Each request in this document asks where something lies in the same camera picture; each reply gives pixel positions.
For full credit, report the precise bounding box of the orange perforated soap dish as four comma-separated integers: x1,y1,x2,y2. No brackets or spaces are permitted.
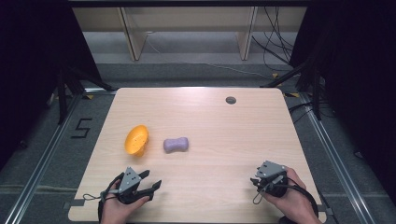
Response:
124,124,149,158

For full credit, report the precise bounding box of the person's left hand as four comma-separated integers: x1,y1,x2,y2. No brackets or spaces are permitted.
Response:
100,180,151,224

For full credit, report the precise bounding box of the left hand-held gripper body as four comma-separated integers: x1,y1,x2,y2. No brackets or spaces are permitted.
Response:
116,166,154,205

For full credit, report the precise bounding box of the aluminium floor rail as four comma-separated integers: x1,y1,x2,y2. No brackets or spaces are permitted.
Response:
281,91,374,224
3,88,117,224

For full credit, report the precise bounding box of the purple soap bar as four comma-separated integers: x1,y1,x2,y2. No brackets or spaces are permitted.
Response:
163,136,190,154

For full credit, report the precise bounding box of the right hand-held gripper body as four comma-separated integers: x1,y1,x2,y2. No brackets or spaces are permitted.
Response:
254,160,290,199

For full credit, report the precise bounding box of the dark curtain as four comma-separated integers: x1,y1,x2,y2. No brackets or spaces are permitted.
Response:
289,0,396,197
0,0,104,171

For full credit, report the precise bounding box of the black metal stand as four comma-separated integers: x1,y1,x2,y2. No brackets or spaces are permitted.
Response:
260,57,323,121
55,64,116,126

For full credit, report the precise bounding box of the person's right hand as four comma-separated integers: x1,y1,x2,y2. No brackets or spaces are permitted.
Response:
261,166,316,222

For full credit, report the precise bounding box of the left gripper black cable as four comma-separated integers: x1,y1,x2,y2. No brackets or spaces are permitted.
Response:
82,172,125,222

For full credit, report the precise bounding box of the black cable bundle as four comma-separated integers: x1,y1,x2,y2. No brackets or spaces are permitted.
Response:
251,6,296,73

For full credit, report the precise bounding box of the black floor cable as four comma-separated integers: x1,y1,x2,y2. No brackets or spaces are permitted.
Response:
288,101,316,123

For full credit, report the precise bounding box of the light wooden shelf unit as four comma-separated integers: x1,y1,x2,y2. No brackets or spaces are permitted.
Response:
72,6,308,62

